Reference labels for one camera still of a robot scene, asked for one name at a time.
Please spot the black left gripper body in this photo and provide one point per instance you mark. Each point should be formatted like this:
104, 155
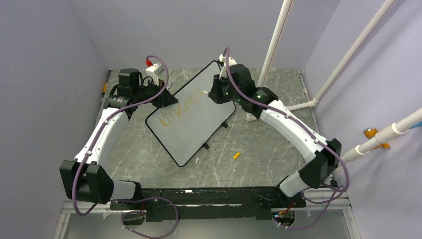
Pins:
153, 89

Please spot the black framed whiteboard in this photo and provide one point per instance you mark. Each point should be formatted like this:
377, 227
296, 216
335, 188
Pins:
183, 128

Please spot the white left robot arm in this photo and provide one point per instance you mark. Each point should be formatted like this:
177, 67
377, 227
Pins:
85, 178

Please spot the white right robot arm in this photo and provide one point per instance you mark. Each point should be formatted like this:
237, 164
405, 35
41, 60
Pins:
320, 154

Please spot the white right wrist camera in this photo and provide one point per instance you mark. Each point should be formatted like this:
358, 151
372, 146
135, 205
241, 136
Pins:
224, 61

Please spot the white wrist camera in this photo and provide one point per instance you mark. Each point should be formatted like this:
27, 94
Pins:
154, 70
224, 61

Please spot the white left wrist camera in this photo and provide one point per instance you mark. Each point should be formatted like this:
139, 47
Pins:
154, 70

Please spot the yellow handled tool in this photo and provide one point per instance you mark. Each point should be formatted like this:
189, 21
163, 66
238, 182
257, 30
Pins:
104, 88

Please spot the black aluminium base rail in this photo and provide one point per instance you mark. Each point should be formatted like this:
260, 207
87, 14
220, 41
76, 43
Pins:
261, 203

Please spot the white pvc pipe frame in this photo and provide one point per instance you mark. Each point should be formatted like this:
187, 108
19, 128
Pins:
366, 70

